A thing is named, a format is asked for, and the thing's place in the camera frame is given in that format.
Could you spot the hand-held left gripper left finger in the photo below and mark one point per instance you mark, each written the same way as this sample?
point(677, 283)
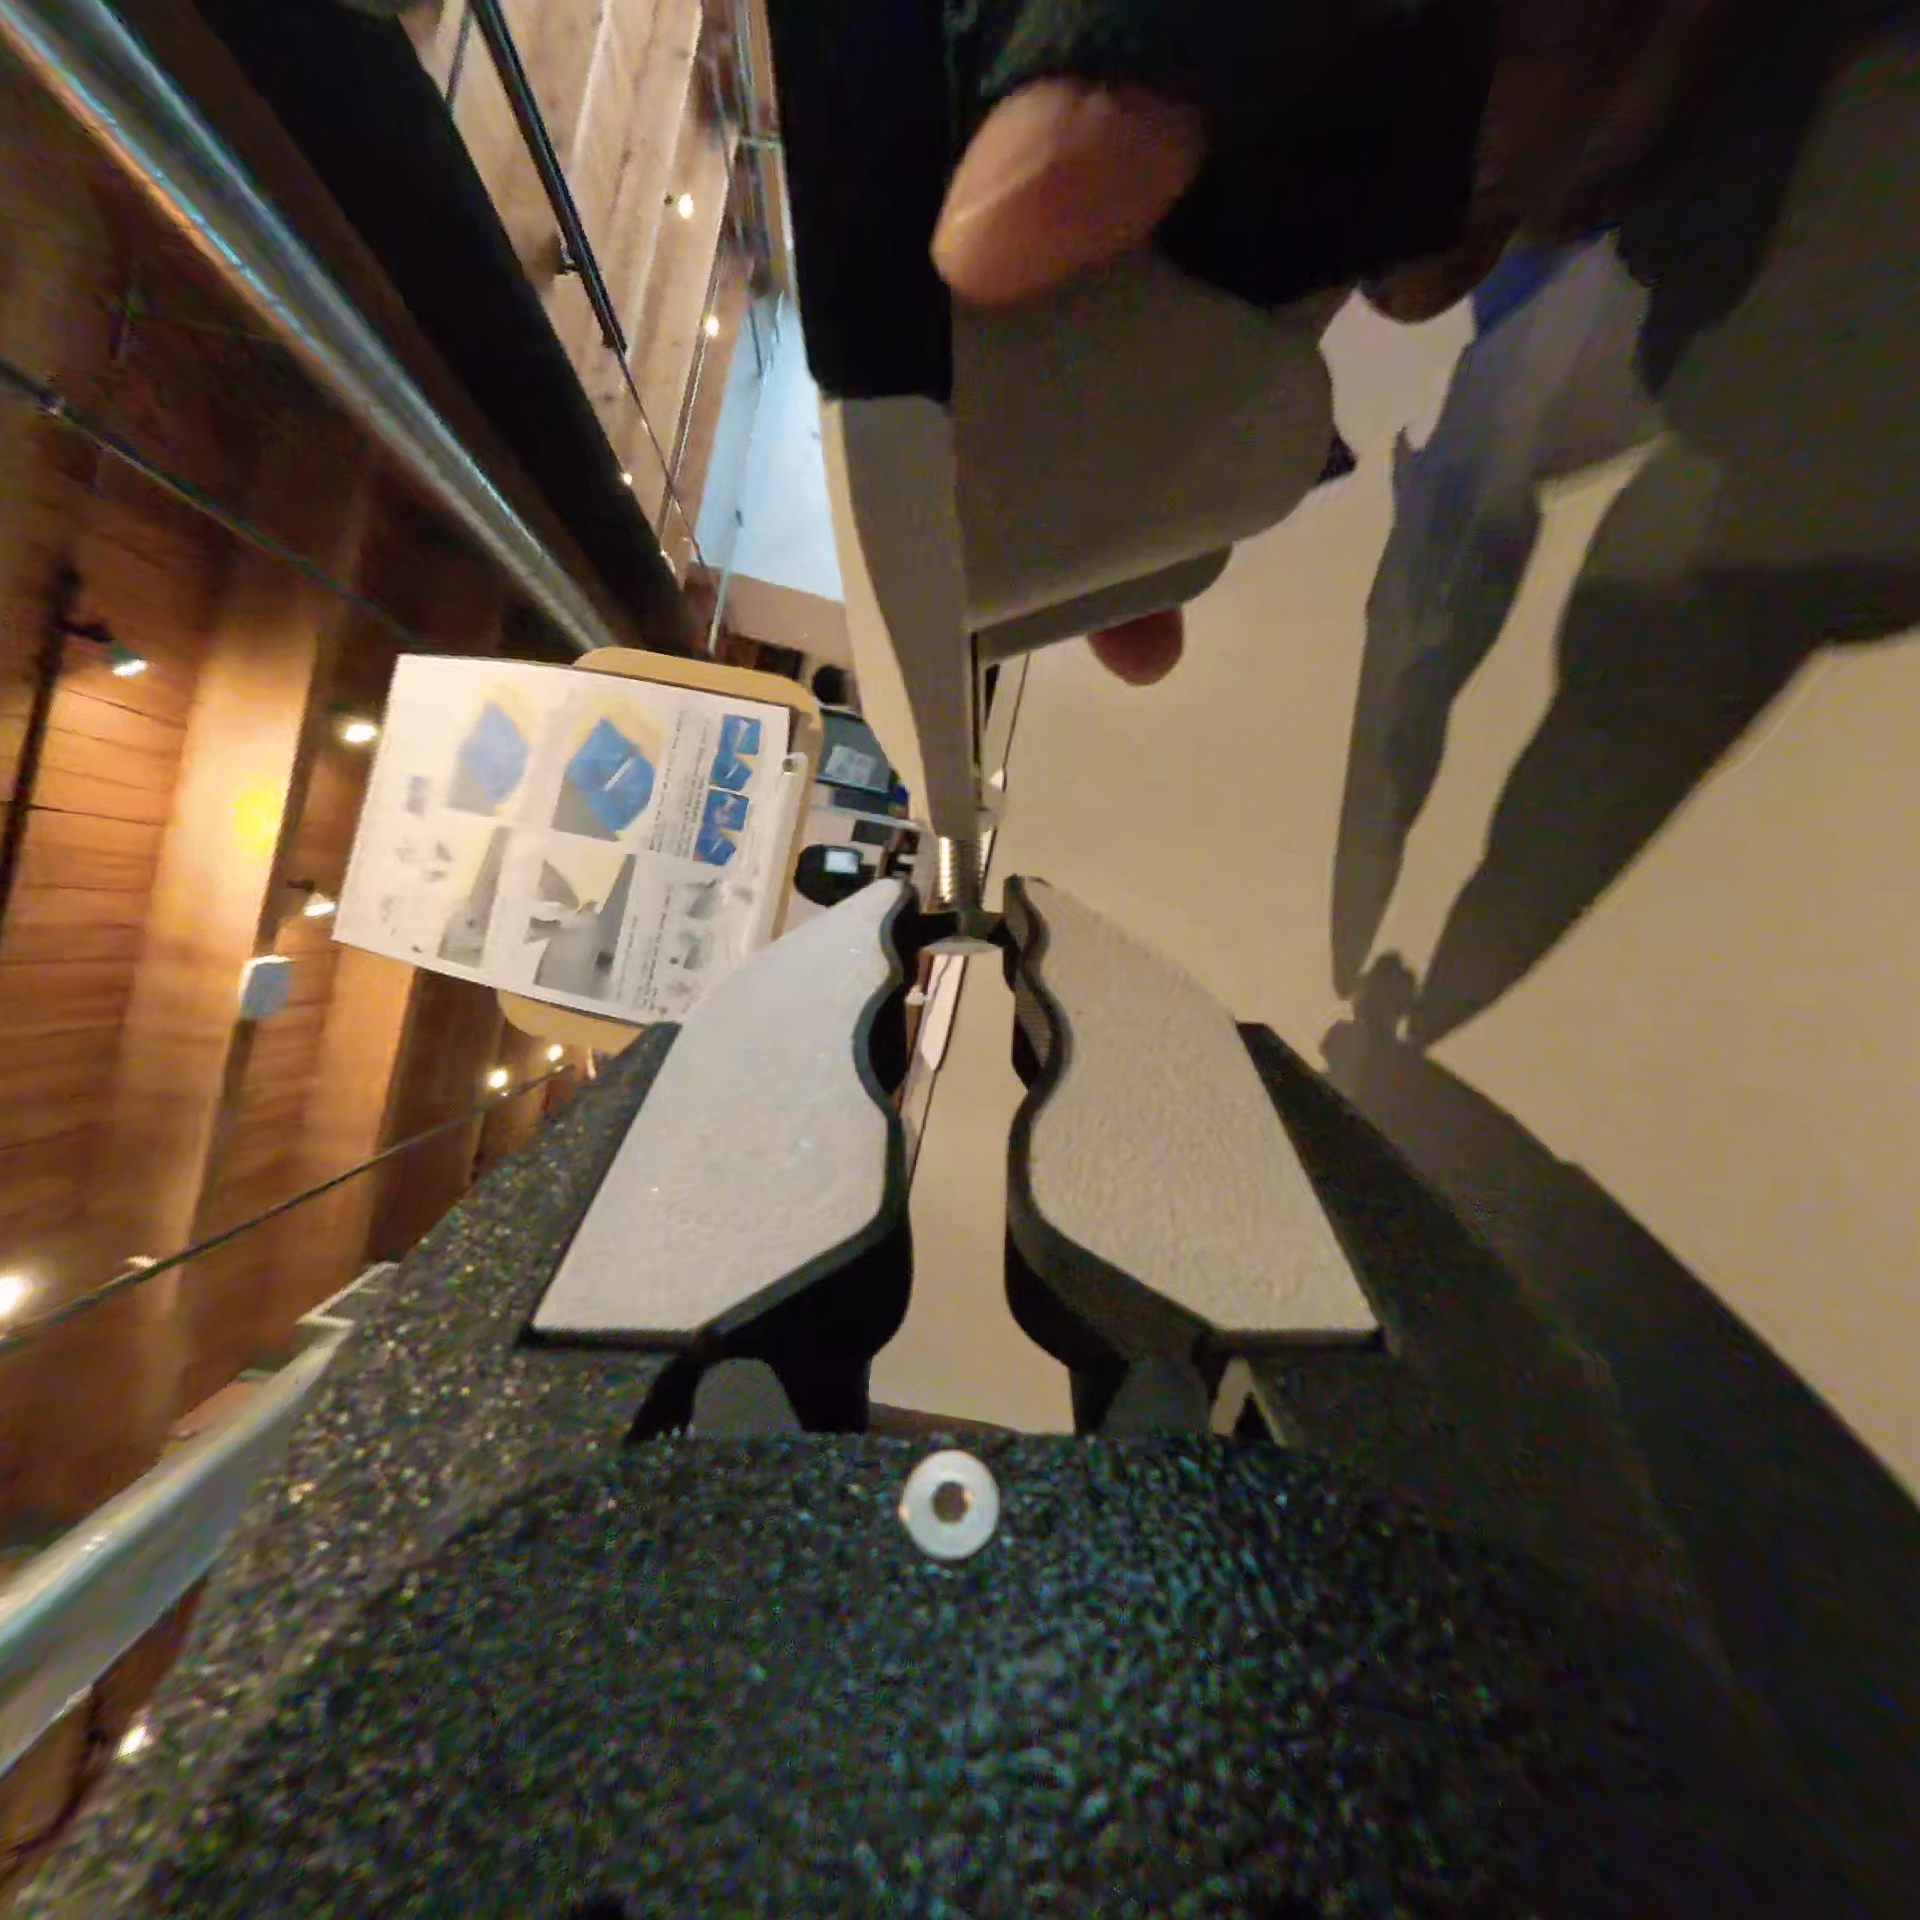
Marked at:
point(721, 1170)

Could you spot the metal bolt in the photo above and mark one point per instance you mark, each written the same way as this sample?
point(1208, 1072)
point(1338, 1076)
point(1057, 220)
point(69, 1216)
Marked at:
point(956, 880)

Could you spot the person's right hand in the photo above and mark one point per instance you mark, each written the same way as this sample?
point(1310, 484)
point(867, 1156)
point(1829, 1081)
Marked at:
point(1052, 180)

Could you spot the grey metal rail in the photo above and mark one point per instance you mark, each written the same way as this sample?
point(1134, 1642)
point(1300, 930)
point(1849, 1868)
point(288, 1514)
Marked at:
point(150, 1499)

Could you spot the white base document stand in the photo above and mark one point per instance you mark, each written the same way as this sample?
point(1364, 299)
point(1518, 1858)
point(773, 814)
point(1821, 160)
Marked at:
point(572, 826)

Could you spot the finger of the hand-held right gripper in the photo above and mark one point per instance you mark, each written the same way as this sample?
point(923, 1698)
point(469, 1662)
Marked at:
point(901, 539)

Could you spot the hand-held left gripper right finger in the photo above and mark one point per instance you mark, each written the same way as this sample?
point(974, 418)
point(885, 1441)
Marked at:
point(1187, 1170)

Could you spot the silver spiral air duct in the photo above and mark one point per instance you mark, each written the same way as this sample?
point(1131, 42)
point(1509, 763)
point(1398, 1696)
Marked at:
point(299, 271)

